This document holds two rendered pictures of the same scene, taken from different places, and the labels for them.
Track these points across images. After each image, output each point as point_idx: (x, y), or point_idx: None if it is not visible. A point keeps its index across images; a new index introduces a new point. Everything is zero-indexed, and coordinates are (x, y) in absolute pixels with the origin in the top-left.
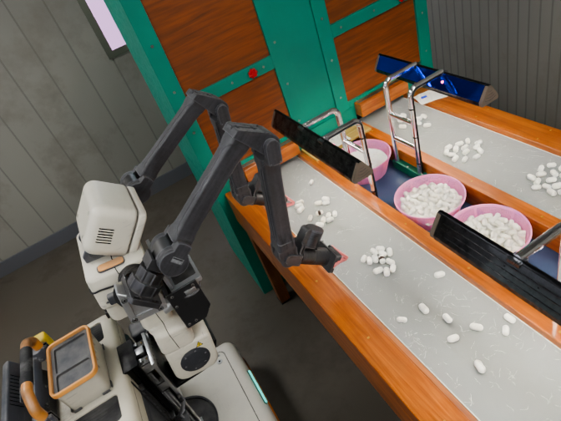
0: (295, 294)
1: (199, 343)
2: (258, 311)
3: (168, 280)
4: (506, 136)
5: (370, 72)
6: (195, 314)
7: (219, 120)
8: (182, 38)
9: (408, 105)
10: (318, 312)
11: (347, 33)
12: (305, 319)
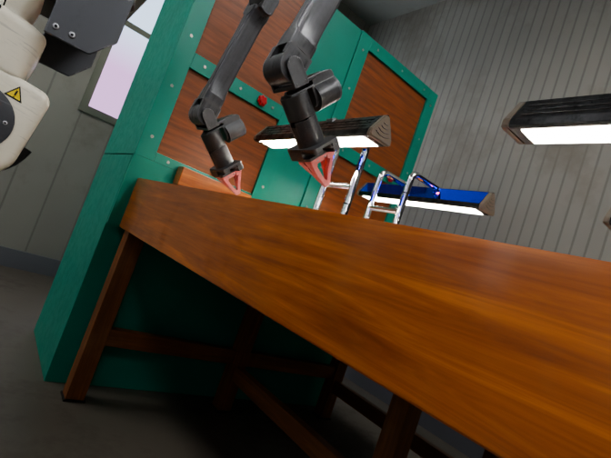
0: (94, 402)
1: (17, 94)
2: (15, 390)
3: None
4: None
5: (338, 213)
6: (82, 25)
7: (264, 0)
8: (235, 14)
9: (404, 187)
10: (230, 243)
11: (343, 162)
12: (88, 430)
